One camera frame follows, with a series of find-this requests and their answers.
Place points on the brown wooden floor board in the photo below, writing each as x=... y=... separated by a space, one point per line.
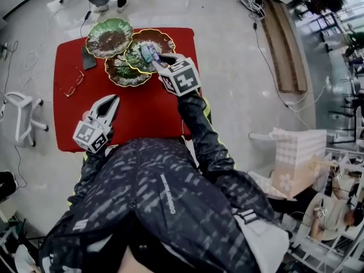
x=284 y=47

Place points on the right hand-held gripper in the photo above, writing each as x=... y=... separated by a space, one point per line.
x=185 y=81

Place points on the person's right forearm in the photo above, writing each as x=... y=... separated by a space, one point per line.
x=196 y=124

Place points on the small teal bottle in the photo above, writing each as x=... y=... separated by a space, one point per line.
x=145 y=53

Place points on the white office chair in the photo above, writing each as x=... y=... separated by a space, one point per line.
x=21 y=115

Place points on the person's dark patterned jacket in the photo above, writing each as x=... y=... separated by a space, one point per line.
x=170 y=209

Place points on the red tablecloth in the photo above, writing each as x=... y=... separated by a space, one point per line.
x=142 y=115

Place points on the white patterned carton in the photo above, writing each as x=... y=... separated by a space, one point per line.
x=298 y=152

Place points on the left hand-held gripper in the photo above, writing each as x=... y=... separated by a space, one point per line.
x=86 y=134

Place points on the white power strip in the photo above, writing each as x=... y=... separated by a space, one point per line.
x=250 y=1

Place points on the black smartphone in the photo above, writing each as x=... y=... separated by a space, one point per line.
x=88 y=60

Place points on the white shelf rack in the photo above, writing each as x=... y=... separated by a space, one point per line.
x=341 y=181

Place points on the brown-rimmed leaf plate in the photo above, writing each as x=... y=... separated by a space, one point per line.
x=109 y=37

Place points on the thin-framed eyeglasses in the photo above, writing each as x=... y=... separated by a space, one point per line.
x=71 y=90

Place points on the person's left forearm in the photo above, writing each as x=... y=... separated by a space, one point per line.
x=89 y=166

